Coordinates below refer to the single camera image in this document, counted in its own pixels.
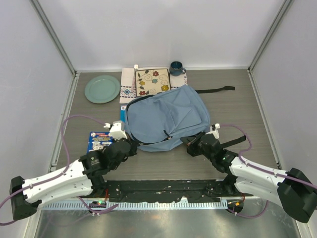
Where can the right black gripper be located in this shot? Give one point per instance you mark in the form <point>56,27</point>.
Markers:
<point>191,141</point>

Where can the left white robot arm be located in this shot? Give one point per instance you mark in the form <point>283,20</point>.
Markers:
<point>80,178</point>

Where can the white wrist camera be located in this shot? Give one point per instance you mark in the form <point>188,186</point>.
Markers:
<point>116,130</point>
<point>214,130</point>

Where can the square floral plate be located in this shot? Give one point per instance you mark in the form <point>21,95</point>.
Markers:
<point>152,81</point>

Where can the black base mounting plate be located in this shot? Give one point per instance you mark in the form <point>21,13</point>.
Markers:
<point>163,191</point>

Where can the blue book with plates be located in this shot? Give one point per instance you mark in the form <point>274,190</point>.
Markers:
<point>98,140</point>

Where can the green round plate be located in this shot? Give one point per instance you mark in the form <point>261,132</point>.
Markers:
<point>102,89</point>

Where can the small blue book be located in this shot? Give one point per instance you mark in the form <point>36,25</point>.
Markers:
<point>122,112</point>

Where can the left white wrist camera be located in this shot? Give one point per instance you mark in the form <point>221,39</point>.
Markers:
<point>116,130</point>

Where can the white fork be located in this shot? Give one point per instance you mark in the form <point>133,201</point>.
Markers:
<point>135,77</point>

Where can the blue student backpack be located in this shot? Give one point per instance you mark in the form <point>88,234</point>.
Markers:
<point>156,123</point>

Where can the slotted cable duct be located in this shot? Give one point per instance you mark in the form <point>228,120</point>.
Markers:
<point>183,204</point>

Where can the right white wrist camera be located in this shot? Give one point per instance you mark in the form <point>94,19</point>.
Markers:
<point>214,130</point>

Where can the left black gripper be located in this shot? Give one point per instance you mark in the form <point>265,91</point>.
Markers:
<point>133,144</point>

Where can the dark blue mug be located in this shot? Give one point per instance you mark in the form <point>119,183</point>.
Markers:
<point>176,68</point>

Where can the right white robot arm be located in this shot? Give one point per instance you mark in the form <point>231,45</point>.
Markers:
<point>291,190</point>

